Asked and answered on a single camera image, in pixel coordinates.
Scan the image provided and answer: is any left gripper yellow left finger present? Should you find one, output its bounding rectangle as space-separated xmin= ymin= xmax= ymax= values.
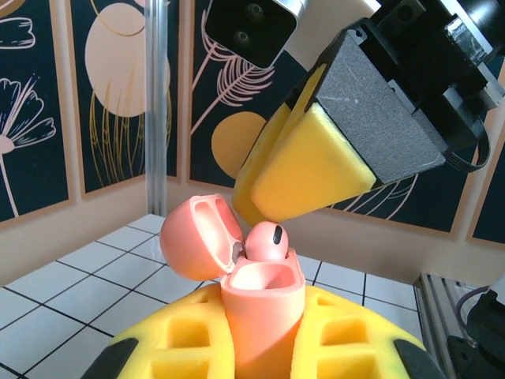
xmin=80 ymin=282 xmax=238 ymax=379

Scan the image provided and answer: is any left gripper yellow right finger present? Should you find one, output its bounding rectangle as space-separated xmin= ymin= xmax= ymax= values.
xmin=291 ymin=286 xmax=447 ymax=379

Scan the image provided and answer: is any pink wireless earbud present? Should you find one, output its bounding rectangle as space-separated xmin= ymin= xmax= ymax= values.
xmin=243 ymin=220 xmax=290 ymax=262

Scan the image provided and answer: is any pink earbud charging case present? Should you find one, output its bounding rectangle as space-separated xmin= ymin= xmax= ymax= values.
xmin=159 ymin=193 xmax=308 ymax=379

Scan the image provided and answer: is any long aluminium base rail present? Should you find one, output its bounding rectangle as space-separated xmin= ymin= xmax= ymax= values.
xmin=412 ymin=272 xmax=474 ymax=348

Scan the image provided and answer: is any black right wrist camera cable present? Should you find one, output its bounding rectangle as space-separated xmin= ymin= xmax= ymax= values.
xmin=445 ymin=132 xmax=492 ymax=174

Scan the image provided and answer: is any aluminium frame post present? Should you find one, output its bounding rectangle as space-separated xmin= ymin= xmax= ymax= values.
xmin=144 ymin=0 xmax=177 ymax=217

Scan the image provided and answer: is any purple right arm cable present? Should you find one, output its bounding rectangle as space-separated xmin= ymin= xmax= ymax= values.
xmin=455 ymin=284 xmax=495 ymax=317

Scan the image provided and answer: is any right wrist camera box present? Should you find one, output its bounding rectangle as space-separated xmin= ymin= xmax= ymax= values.
xmin=204 ymin=0 xmax=382 ymax=74

